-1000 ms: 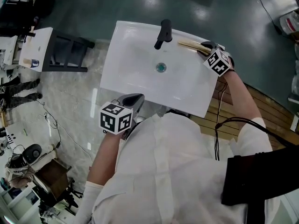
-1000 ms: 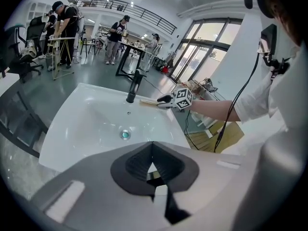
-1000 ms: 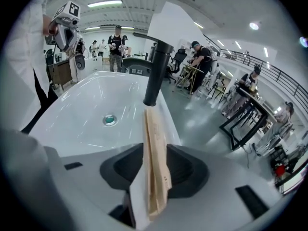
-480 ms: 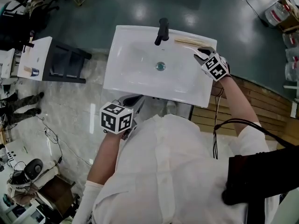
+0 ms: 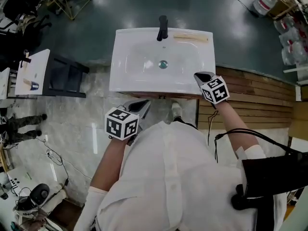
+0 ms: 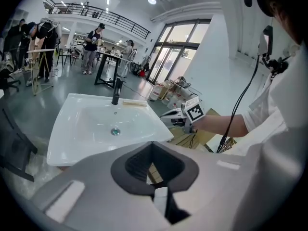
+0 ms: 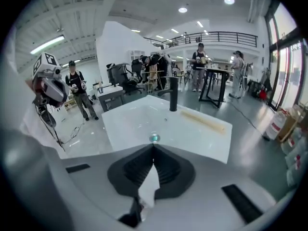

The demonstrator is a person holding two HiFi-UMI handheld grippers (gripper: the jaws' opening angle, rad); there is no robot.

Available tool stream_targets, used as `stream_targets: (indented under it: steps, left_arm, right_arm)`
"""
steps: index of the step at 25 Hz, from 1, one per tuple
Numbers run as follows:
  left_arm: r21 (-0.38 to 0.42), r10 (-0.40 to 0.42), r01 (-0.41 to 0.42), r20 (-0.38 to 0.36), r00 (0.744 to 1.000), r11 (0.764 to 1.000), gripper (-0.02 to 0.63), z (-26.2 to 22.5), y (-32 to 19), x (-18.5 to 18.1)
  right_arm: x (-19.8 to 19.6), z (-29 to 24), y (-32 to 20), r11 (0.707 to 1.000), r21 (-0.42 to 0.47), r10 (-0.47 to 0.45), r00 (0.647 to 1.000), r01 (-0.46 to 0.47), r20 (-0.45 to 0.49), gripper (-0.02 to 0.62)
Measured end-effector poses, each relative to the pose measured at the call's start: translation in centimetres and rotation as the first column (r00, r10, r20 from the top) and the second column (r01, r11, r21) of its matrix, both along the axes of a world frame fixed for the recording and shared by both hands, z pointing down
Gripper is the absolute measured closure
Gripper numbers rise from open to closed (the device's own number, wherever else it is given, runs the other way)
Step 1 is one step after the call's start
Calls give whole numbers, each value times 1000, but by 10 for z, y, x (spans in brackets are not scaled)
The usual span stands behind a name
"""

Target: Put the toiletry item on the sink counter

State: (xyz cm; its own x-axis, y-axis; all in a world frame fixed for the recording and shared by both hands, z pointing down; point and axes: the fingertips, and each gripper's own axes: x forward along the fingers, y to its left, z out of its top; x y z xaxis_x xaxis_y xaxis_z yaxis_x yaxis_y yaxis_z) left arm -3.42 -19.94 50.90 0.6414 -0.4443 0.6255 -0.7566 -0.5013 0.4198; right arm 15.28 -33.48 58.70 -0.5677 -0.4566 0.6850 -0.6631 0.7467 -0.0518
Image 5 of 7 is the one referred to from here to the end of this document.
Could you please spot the person's right forearm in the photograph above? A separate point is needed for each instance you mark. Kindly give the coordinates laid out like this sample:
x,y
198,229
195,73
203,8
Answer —
x,y
237,126

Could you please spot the person's white shoe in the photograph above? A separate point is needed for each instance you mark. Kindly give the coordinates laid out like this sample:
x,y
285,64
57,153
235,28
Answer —
x,y
176,109

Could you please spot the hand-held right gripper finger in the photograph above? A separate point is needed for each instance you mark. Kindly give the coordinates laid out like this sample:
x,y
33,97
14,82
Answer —
x,y
207,73
198,82

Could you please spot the wooden sink cabinet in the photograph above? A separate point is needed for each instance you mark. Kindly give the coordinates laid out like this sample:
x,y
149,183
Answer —
x,y
156,95

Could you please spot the wrapped water bottle pack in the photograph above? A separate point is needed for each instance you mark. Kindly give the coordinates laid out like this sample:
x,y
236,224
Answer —
x,y
263,2

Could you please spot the black office chair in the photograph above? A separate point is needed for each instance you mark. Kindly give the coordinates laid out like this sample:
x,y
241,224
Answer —
x,y
21,16

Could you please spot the brown wooden crate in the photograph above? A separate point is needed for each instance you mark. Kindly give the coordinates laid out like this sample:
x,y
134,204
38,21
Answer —
x,y
67,213

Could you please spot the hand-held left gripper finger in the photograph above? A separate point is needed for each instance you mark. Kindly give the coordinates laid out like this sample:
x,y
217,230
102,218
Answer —
x,y
146,111
137,101

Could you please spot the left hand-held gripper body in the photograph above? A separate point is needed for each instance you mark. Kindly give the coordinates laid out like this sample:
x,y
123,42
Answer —
x,y
120,125

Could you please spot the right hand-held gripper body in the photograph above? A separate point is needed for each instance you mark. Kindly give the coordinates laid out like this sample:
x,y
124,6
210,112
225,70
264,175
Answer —
x,y
215,90

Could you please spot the blue and tan roll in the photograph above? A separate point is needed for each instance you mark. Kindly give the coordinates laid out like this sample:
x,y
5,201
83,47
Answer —
x,y
32,85

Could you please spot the white ceramic sink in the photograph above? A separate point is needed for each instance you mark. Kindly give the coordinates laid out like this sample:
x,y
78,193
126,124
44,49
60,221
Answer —
x,y
137,76

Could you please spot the black shoulder bag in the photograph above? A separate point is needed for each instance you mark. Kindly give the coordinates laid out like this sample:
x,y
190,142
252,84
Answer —
x,y
269,177

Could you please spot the person's white shirt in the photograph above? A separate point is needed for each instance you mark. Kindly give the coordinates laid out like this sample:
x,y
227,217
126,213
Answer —
x,y
168,182

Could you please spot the yellow metal frame stand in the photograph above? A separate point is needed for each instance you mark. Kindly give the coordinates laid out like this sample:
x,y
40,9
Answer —
x,y
69,1

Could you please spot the brown and black brush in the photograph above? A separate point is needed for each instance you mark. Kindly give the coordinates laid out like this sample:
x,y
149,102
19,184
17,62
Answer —
x,y
25,59

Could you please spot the white side table black frame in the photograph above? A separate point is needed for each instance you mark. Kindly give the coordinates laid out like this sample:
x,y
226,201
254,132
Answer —
x,y
33,71

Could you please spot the brown cardboard box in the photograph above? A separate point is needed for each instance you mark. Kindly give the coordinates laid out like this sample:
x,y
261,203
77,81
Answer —
x,y
281,5

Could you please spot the round metal sink drain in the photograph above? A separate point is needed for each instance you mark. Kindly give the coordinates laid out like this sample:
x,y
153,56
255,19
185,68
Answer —
x,y
163,64

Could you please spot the white headset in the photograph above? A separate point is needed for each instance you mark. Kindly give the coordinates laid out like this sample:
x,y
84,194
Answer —
x,y
25,206

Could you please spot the black round device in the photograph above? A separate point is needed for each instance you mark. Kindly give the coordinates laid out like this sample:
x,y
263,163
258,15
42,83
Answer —
x,y
40,193

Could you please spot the person's left forearm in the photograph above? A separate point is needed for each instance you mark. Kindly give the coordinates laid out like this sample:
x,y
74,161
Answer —
x,y
108,165

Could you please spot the wooden slat pallet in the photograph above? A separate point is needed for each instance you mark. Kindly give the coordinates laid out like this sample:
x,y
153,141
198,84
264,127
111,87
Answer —
x,y
252,97

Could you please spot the black faucet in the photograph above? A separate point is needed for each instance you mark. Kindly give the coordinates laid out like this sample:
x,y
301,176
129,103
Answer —
x,y
162,28

